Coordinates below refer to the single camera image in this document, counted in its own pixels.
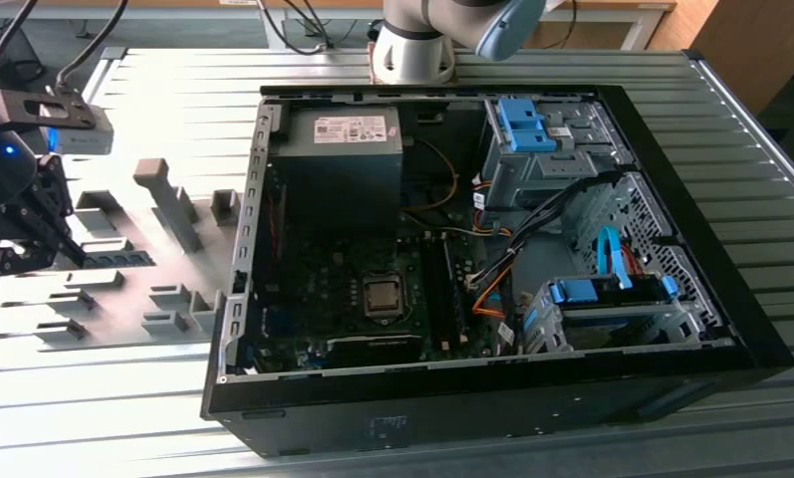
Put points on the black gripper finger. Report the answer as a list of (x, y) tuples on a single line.
[(25, 254), (54, 199)]

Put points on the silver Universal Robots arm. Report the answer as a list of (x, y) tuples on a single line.
[(410, 55)]

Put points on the black RAM slot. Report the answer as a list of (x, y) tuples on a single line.
[(433, 289)]

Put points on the grey plastic parts rack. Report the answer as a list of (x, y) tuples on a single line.
[(170, 209)]

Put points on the grey power supply unit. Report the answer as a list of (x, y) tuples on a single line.
[(344, 164)]

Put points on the green motherboard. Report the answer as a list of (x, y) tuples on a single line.
[(317, 299)]

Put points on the silver CPU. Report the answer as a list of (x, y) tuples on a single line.
[(384, 297)]

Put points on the black graphics card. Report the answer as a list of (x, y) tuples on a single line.
[(370, 348)]

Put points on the black open PC case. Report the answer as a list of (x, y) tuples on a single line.
[(437, 413)]

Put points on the blue plastic drive carrier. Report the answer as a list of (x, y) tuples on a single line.
[(526, 134)]

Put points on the grey metal drive cage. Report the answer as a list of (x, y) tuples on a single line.
[(562, 169)]

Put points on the hard disk in blue carrier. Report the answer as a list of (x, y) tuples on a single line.
[(580, 291)]

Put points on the grey metal disk bay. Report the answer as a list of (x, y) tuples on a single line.
[(636, 318)]

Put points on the brown wooden cabinet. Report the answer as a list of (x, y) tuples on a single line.
[(756, 50)]

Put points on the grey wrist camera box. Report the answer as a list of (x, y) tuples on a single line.
[(85, 134)]

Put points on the wooden desk white frame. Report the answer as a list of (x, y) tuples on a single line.
[(170, 12), (609, 6)]

